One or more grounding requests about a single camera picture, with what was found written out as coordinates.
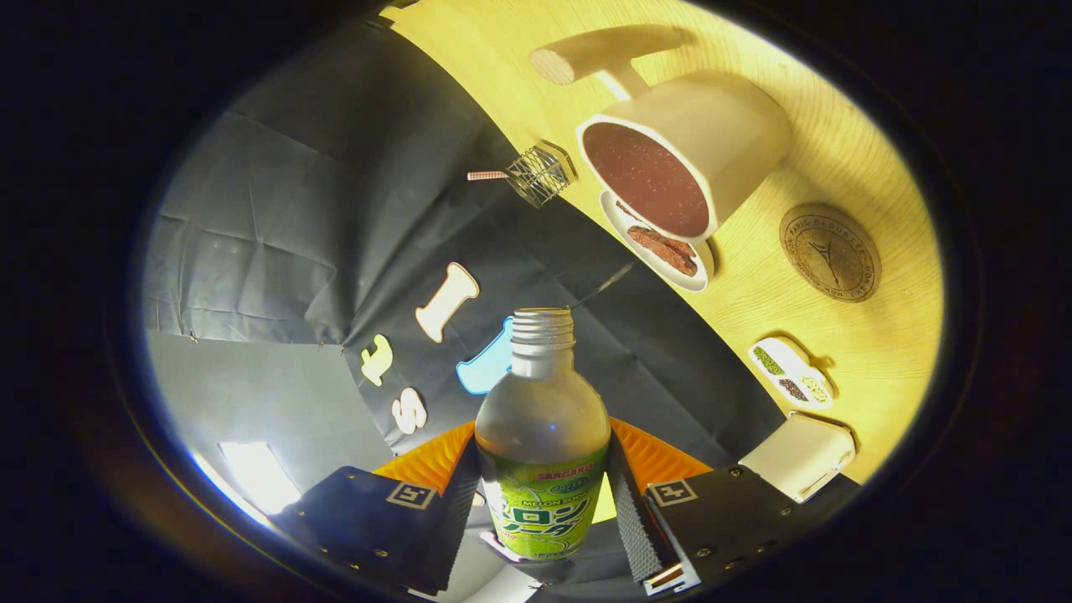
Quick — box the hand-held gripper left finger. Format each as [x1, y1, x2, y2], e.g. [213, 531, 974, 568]
[276, 421, 482, 597]

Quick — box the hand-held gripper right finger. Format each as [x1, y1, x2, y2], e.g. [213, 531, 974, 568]
[607, 417, 851, 597]

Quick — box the silver bottle with green label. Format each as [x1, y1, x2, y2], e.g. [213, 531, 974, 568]
[474, 307, 612, 562]

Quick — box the round cork coaster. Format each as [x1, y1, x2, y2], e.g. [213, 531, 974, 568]
[779, 204, 882, 303]

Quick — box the white cup with wooden handle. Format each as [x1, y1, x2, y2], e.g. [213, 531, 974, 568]
[529, 23, 793, 244]

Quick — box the white toaster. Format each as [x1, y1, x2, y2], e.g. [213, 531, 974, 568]
[740, 412, 857, 504]

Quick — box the white divided dish with beans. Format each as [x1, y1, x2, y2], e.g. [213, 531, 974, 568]
[748, 337, 835, 409]

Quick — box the wooden table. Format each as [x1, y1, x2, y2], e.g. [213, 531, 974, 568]
[381, 0, 946, 524]

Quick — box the white plate with brown slices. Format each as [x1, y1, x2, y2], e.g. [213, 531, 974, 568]
[600, 191, 715, 293]

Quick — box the wire mesh basket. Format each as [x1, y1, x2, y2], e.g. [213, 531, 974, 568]
[505, 141, 577, 209]

